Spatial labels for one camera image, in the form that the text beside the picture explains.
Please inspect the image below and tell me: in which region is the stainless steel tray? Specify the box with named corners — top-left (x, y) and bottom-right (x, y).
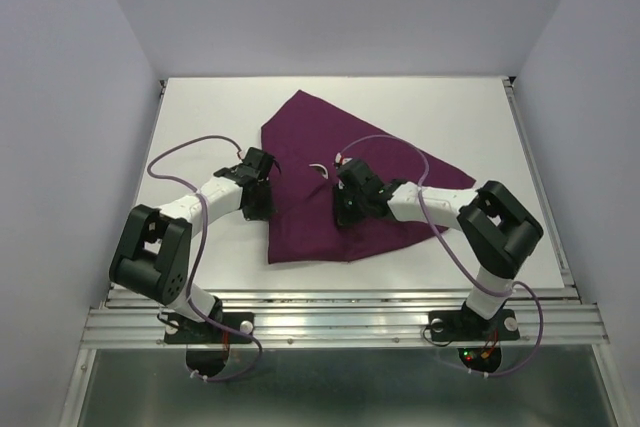
top-left (309, 163), bottom-right (330, 180)

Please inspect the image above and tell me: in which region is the purple cloth drape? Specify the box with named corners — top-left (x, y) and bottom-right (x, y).
top-left (261, 91), bottom-right (475, 263)

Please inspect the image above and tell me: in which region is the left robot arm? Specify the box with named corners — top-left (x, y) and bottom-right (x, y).
top-left (109, 147), bottom-right (280, 343)

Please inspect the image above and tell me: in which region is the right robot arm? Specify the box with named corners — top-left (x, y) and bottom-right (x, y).
top-left (333, 154), bottom-right (544, 337)

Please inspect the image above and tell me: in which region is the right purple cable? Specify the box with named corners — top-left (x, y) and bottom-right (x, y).
top-left (334, 134), bottom-right (546, 378)

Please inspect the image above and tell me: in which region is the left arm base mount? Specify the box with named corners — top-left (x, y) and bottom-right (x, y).
top-left (156, 312), bottom-right (256, 382)

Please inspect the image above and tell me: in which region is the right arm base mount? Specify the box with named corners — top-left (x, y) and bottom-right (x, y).
top-left (421, 308), bottom-right (520, 376)

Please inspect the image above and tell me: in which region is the aluminium rail frame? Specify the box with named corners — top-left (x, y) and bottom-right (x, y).
top-left (62, 77), bottom-right (634, 426)

